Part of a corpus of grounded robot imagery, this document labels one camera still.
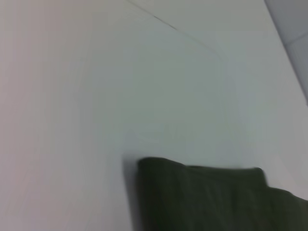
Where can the dark green t-shirt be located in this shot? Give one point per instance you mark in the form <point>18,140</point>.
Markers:
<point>204,202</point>

